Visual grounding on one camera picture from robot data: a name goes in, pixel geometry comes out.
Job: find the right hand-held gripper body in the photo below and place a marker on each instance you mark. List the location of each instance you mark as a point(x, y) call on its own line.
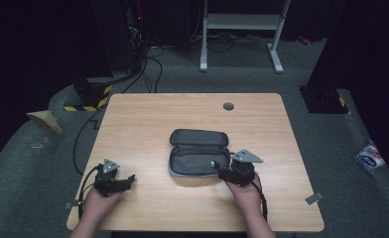
point(242, 172)

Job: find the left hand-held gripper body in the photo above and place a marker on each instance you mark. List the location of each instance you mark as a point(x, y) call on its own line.
point(106, 183)

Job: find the grey pencil case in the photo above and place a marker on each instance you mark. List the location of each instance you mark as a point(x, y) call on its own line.
point(195, 155)

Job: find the person's left hand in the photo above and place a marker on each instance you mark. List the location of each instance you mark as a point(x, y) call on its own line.
point(98, 206)

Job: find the person's right hand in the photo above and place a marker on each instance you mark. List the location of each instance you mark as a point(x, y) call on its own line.
point(245, 196)

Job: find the grey tape strip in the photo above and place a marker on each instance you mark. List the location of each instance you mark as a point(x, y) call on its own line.
point(314, 198)
point(69, 205)

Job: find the beige cardboard piece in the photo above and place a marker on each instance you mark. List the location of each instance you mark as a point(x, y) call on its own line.
point(45, 119)

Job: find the black yellow striped base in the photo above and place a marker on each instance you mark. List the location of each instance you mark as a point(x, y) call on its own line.
point(324, 100)
point(90, 95)

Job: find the white blue tissue packet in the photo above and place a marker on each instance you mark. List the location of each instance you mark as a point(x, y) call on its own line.
point(370, 158)

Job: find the black computer tower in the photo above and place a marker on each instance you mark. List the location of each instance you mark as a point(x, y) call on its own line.
point(123, 36)

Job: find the small red item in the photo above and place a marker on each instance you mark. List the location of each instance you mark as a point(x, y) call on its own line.
point(304, 40)

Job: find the white metal stand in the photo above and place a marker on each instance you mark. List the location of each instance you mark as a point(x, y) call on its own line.
point(240, 21)

